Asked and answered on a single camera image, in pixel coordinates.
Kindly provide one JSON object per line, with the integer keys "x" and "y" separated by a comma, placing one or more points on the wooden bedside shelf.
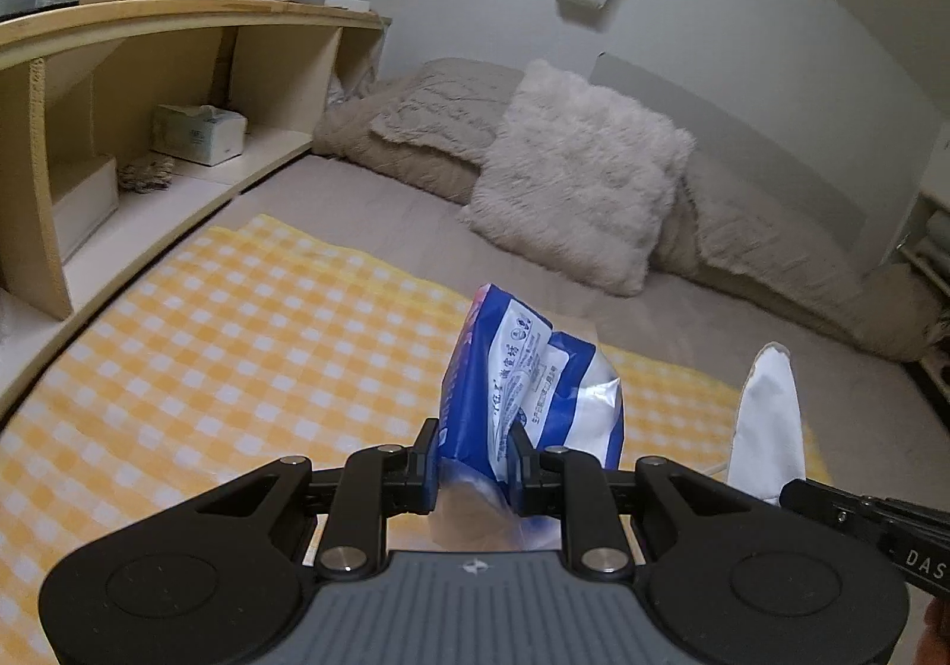
{"x": 148, "y": 49}

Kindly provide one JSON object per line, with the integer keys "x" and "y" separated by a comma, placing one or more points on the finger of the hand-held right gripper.
{"x": 824, "y": 496}

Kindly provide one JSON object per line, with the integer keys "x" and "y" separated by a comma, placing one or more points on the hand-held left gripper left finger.
{"x": 429, "y": 476}

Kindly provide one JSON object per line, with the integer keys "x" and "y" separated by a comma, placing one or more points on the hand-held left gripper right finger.
{"x": 518, "y": 476}

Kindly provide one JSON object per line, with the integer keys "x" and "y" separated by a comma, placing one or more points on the beige quilted pillow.
{"x": 757, "y": 242}
{"x": 438, "y": 108}

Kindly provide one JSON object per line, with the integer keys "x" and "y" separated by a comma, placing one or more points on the fluffy cream pillow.
{"x": 586, "y": 175}

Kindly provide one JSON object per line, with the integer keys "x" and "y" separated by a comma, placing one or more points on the grey bed sheet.
{"x": 371, "y": 212}

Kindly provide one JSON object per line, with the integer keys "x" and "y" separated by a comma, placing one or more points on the blue white tissue packet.
{"x": 534, "y": 375}

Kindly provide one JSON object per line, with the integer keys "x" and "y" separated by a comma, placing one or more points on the white face mask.
{"x": 768, "y": 413}

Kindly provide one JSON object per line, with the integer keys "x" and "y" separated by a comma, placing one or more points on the yellow checkered blanket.
{"x": 223, "y": 368}

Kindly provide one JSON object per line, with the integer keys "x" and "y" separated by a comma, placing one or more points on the beige duvet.
{"x": 386, "y": 156}

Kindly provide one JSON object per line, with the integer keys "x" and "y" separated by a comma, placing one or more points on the small white box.
{"x": 85, "y": 205}

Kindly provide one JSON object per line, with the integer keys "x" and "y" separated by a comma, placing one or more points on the pale green tissue box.
{"x": 199, "y": 134}

